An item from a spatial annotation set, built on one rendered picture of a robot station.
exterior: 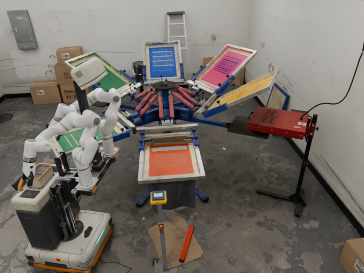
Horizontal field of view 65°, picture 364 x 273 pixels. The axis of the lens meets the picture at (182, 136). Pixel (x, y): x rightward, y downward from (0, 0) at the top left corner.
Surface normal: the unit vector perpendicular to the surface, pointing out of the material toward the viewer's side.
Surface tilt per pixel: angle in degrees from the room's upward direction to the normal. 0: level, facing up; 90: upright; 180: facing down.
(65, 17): 90
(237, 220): 0
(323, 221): 0
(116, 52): 90
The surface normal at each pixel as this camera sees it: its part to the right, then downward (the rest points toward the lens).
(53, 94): 0.15, 0.51
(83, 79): -0.18, 0.51
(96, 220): -0.04, -0.86
